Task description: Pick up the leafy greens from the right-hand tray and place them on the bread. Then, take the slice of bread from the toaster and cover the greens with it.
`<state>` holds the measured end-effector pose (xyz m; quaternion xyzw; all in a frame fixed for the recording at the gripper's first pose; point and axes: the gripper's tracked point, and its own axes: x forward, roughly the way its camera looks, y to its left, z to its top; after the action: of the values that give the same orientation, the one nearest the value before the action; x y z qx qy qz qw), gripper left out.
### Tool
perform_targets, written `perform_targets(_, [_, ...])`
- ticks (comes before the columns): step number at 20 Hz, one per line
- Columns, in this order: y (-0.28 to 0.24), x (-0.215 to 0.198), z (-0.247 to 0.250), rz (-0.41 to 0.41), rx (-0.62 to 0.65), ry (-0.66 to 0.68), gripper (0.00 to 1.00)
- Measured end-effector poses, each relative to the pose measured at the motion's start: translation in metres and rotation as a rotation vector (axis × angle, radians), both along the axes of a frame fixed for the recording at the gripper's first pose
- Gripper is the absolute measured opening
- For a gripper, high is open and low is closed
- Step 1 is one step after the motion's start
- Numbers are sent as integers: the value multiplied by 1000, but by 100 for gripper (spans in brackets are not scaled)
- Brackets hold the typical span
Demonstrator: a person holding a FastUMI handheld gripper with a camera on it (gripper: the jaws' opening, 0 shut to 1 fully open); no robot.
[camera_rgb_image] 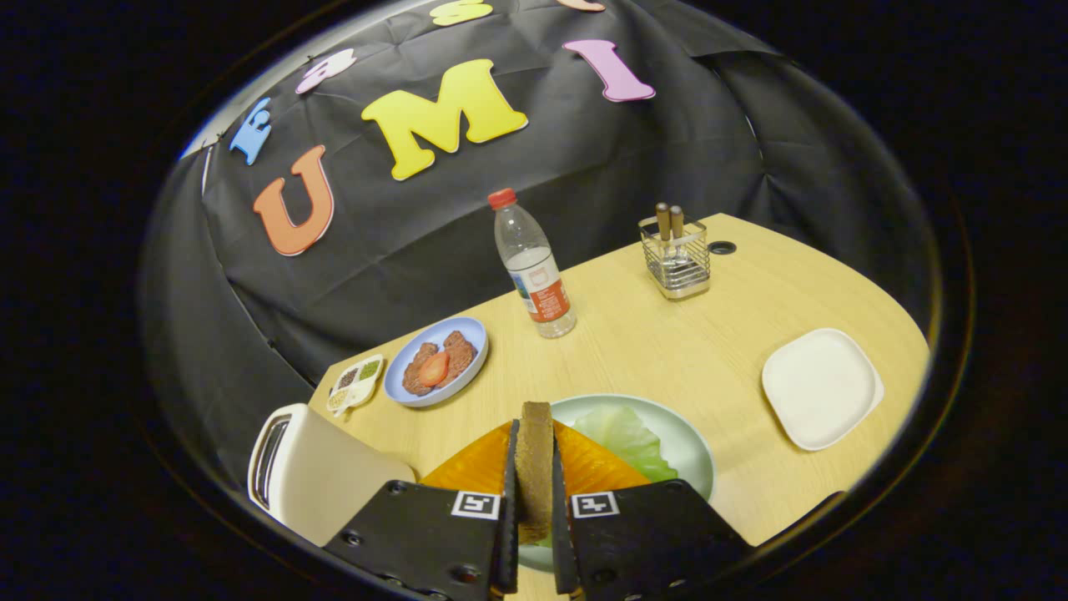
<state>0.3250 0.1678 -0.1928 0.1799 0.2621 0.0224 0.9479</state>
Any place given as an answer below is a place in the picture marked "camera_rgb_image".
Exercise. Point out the brown meat patty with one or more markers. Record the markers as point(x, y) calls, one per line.
point(460, 355)
point(417, 376)

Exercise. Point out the white divided condiment dish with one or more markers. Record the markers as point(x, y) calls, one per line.
point(357, 386)

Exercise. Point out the brown toast bread slice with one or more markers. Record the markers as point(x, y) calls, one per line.
point(534, 467)

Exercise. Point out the red tomato slice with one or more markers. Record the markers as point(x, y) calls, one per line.
point(433, 369)

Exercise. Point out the blue round plate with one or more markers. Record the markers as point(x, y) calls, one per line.
point(471, 334)

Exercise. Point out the clear plastic bottle red cap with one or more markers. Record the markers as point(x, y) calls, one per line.
point(538, 275)

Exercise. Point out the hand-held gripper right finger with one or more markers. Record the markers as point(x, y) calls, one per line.
point(642, 542)

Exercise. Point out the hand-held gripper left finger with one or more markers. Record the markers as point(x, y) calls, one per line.
point(442, 542)

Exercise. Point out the pale green round plate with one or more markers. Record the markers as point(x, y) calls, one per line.
point(688, 451)

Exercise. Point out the green lettuce leaf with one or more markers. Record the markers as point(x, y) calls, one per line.
point(626, 442)

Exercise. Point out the black backdrop cloth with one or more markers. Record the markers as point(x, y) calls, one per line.
point(417, 234)

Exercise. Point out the white toaster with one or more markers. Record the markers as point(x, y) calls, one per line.
point(334, 476)

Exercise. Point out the white square plate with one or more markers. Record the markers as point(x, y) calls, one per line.
point(822, 388)

